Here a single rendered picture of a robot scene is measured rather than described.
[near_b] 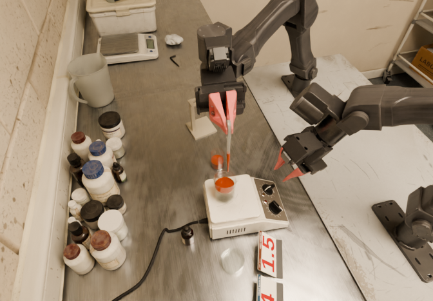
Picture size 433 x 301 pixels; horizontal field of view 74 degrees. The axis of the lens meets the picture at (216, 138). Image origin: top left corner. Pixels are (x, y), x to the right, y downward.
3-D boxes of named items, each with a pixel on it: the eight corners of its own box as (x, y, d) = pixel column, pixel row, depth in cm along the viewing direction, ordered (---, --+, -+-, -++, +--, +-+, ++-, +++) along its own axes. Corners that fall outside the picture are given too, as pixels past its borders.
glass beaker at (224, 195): (212, 205, 69) (212, 186, 63) (213, 185, 72) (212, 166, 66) (238, 205, 69) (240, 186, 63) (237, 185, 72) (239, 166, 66)
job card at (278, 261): (281, 240, 71) (285, 233, 68) (282, 278, 65) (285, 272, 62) (256, 237, 72) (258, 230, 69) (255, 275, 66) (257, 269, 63)
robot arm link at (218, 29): (218, 44, 53) (258, 21, 59) (187, 28, 58) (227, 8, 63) (218, 93, 62) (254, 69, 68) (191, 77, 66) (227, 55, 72)
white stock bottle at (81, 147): (102, 156, 89) (91, 134, 82) (87, 167, 86) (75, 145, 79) (90, 148, 91) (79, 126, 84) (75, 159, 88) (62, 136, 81)
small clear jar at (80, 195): (75, 200, 79) (69, 191, 76) (89, 194, 80) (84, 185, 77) (78, 211, 77) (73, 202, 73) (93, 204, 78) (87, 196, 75)
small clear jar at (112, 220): (102, 243, 71) (94, 232, 66) (107, 222, 75) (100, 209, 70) (126, 243, 71) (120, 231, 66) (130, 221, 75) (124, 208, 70)
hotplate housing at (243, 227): (272, 185, 82) (277, 169, 76) (288, 229, 73) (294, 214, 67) (195, 197, 80) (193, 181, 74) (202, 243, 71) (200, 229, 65)
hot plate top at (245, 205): (249, 174, 75) (249, 173, 74) (261, 217, 67) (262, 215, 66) (203, 181, 74) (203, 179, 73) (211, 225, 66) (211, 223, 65)
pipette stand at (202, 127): (206, 117, 101) (205, 87, 91) (217, 131, 96) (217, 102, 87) (185, 124, 98) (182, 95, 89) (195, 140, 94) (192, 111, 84)
